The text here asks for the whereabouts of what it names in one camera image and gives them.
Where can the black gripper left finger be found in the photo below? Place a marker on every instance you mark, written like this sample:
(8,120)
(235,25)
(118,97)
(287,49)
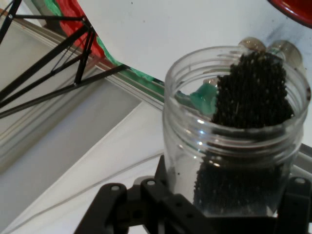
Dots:
(151,204)

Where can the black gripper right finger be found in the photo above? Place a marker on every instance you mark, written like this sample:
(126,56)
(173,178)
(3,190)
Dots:
(297,207)

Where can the clear plastic jar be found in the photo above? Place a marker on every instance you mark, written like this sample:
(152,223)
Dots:
(185,151)

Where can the black seeds pile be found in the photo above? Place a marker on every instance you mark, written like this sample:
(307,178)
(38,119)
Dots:
(253,97)

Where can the red and green foam mat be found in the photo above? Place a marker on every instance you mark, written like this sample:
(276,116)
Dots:
(107,54)

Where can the black tripod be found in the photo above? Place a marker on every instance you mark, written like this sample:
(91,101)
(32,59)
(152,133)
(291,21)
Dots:
(63,46)

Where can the red bowl with black rim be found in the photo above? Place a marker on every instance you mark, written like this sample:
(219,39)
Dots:
(292,8)

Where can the aluminium rail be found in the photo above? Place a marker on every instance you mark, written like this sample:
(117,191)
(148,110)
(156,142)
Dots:
(48,39)

